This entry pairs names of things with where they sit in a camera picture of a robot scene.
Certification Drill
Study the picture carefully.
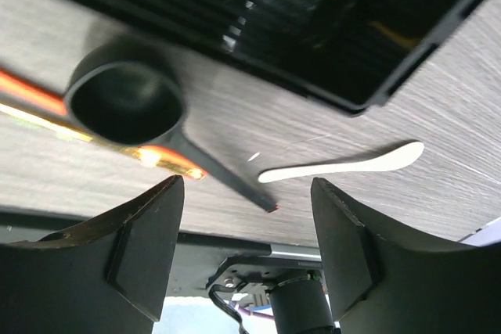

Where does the gold fork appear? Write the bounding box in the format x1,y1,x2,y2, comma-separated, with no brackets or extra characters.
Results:
1,103,207,181

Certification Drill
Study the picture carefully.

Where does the orange plastic utensil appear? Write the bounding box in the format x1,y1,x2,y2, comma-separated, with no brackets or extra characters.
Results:
1,70,75,128

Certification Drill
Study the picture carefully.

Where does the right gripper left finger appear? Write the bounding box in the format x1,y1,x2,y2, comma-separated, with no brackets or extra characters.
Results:
1,175,185,333

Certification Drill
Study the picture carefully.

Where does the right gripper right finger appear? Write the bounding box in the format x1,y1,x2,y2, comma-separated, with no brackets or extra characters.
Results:
311,178,500,333

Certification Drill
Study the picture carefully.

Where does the black measuring scoop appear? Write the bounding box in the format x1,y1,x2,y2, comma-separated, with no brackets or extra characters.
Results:
63,37,278,213

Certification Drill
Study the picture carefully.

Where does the black utensil tray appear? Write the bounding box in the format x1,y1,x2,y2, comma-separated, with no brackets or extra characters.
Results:
71,0,484,116

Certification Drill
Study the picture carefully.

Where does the white spoon lower right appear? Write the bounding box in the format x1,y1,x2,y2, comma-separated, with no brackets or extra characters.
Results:
258,141,425,184

